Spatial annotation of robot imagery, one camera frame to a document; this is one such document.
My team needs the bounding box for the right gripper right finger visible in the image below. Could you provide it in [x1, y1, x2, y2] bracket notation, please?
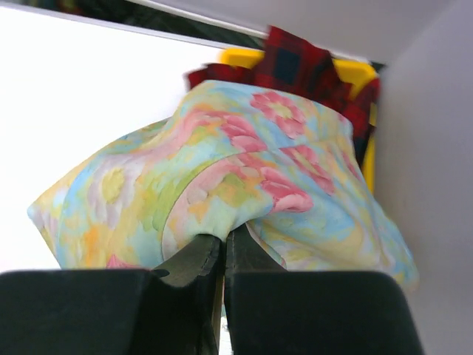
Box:
[225, 226, 424, 355]

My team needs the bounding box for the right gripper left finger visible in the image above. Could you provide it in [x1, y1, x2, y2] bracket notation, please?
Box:
[1, 235, 222, 354]

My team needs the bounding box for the pastel floral skirt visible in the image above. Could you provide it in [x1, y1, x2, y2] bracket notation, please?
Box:
[27, 81, 418, 288]

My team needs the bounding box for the red black plaid skirt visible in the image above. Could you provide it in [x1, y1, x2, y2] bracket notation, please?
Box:
[188, 27, 380, 163]

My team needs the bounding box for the yellow plastic tray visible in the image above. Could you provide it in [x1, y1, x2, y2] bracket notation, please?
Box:
[218, 47, 377, 193]

